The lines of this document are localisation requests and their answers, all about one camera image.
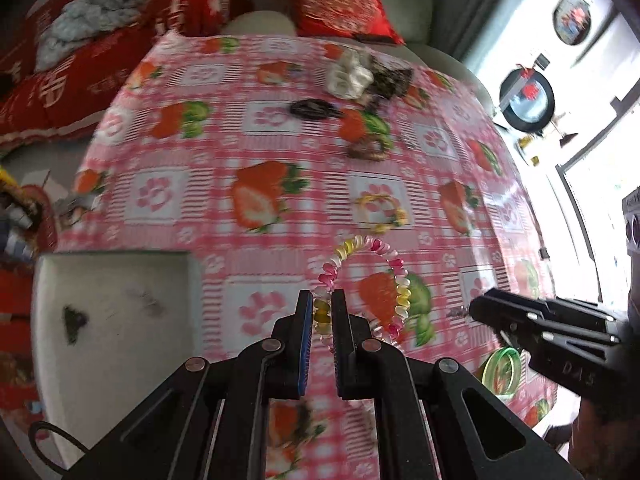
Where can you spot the small black hair clip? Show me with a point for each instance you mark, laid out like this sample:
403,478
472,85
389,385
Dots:
75,322

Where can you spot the red quilt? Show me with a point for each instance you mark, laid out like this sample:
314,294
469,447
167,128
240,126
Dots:
75,85

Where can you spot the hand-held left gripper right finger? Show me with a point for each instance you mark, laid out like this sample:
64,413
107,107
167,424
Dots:
342,340

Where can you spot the grey cloth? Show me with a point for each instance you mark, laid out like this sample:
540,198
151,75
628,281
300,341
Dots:
95,7

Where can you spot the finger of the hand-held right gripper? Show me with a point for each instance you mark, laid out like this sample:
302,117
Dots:
510,307
560,337

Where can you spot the strawberry printed tablecloth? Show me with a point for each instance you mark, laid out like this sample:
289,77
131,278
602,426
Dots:
250,160

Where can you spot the red patterned cushion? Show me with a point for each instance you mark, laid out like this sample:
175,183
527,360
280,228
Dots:
340,10

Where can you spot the round black framed wall ornament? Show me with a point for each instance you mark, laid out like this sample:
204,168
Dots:
572,17
527,100

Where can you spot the leopard print scrunchie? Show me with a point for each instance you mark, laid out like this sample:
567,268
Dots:
392,82

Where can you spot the silver earring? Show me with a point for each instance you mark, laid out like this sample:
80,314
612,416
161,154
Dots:
146,301

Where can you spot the person's right forearm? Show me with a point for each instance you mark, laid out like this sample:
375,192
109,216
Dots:
597,440

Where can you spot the green bangle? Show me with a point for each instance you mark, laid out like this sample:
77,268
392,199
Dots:
487,372

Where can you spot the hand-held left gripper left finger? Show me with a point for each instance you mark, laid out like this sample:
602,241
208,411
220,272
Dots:
306,340

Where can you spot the white dotted scrunchie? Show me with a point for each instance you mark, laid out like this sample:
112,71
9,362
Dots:
347,77

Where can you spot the white tray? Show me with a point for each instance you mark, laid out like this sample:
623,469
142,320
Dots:
125,385

